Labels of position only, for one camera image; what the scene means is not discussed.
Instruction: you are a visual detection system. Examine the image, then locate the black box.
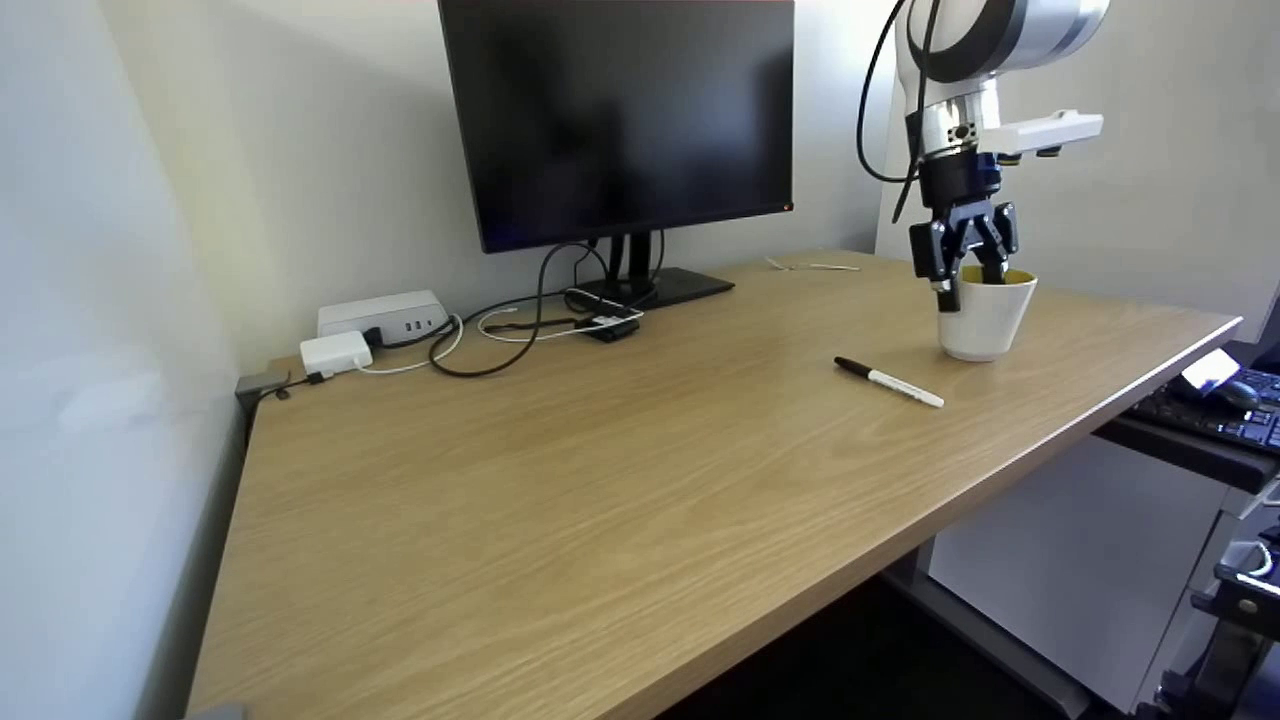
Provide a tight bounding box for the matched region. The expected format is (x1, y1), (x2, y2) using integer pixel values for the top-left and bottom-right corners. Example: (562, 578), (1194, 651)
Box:
(1190, 530), (1280, 639)

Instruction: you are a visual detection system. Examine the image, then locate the white looped cable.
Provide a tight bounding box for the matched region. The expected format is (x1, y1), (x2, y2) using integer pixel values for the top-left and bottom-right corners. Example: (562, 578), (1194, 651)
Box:
(1223, 534), (1280, 579)

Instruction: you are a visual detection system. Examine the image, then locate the long black keyboard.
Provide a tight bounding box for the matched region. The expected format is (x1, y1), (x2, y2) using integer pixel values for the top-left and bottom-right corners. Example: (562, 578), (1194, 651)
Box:
(1134, 381), (1280, 459)

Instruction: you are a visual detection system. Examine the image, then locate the black keyboard shelf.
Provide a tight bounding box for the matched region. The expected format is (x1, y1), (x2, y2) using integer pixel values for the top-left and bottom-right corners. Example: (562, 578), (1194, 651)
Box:
(1091, 395), (1280, 500)

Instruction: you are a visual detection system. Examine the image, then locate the small black adapter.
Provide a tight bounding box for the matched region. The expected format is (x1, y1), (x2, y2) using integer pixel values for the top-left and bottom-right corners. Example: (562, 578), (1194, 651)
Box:
(582, 305), (648, 349)

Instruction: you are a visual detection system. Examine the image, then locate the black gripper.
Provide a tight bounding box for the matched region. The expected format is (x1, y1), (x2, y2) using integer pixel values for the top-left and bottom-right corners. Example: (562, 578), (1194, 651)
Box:
(910, 146), (1024, 316)

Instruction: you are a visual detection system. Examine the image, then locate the black monitor stand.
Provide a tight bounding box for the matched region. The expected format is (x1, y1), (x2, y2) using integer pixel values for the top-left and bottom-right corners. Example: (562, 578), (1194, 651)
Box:
(564, 223), (741, 316)

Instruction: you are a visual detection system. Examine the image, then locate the white marker black cap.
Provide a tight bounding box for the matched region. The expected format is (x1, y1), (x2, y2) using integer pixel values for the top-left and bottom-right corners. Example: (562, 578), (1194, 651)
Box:
(833, 349), (951, 416)

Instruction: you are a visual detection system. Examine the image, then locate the black computer monitor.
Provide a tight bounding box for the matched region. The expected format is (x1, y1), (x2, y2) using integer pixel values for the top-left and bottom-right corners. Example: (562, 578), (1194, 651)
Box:
(431, 0), (801, 259)

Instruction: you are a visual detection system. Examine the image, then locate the white paper note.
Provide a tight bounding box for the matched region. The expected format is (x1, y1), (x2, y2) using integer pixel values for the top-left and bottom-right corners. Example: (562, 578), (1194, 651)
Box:
(1175, 346), (1244, 401)

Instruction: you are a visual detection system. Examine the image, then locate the white power strip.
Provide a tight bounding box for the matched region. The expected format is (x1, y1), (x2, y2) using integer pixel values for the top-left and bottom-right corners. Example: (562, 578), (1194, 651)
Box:
(311, 290), (454, 355)

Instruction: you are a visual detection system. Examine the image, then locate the white power adapter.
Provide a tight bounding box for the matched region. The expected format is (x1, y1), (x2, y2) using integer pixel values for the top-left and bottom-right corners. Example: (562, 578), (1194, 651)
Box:
(295, 330), (381, 384)

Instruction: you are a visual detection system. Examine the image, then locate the grey desk leg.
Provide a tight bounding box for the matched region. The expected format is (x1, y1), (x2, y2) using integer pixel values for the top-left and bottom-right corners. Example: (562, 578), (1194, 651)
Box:
(890, 552), (1099, 720)

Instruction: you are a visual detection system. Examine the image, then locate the black computer mouse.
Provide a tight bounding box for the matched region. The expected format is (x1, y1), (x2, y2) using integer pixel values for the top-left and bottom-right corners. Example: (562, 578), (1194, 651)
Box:
(1213, 377), (1263, 416)

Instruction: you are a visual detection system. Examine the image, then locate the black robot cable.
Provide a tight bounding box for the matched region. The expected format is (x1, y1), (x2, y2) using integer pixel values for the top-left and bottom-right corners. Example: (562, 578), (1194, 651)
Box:
(853, 0), (939, 228)

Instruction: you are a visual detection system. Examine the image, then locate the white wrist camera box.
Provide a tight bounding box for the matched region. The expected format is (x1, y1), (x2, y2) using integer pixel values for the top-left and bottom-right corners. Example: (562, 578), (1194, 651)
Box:
(985, 110), (1108, 164)

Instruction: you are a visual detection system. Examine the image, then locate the black monitor cable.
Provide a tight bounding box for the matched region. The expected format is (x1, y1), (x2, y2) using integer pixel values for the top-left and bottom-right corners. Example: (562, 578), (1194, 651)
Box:
(423, 235), (622, 384)

